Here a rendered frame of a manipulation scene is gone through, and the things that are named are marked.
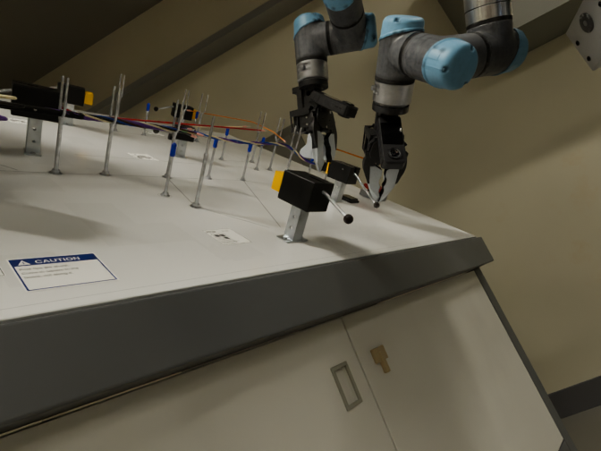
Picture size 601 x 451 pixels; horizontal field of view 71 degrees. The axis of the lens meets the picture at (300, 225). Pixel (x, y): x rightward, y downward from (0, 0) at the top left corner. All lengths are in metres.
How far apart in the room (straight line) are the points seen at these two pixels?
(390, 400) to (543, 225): 2.12
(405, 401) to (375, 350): 0.09
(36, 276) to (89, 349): 0.09
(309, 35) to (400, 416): 0.80
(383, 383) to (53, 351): 0.43
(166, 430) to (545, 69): 2.82
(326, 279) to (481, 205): 2.13
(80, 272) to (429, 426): 0.51
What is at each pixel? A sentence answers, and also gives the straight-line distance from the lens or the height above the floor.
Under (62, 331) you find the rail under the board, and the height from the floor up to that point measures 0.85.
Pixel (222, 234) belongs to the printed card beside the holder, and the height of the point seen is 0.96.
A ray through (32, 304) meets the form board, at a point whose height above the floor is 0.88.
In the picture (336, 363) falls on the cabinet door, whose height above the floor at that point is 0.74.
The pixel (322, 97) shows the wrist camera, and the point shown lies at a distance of 1.00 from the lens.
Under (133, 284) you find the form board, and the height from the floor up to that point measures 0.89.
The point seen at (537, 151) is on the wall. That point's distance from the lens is 2.77.
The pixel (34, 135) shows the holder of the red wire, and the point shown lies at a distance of 0.82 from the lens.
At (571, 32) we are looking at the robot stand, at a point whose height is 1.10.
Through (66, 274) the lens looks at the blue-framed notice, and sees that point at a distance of 0.43.
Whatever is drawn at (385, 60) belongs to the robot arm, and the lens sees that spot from 0.83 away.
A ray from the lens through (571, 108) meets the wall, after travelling 2.90.
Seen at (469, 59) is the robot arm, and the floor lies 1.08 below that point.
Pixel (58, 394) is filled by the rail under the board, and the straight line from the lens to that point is 0.35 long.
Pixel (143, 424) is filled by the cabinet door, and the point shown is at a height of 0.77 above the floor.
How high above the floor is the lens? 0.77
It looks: 16 degrees up
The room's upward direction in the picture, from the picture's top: 23 degrees counter-clockwise
